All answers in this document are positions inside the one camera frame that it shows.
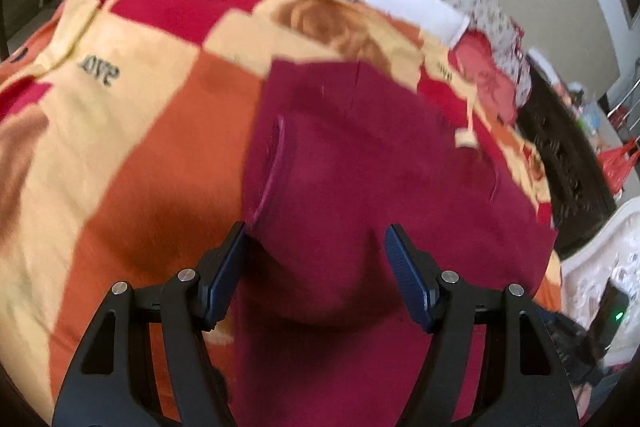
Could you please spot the red heart cushion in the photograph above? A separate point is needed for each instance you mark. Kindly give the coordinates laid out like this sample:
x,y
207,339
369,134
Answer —
x,y
474,58

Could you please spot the maroon short-sleeve shirt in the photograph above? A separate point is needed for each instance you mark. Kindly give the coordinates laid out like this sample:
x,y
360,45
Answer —
x,y
339,153

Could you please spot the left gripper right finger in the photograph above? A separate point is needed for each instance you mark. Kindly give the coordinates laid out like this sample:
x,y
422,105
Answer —
x,y
522,380

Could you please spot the white ornate chair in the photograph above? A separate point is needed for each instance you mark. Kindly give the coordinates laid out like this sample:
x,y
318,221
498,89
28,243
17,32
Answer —
x,y
612,255

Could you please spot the red plastic bag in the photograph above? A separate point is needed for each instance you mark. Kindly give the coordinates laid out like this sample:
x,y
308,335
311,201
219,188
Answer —
x,y
617,164

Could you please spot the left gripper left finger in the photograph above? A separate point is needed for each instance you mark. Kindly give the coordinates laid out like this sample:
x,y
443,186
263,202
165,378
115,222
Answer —
x,y
111,380

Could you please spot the red orange patchwork blanket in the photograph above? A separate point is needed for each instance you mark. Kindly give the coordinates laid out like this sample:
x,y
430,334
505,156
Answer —
x,y
125,129

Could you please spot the dark carved wooden headboard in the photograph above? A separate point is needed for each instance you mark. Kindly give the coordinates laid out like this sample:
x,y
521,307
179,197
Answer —
x,y
581,200

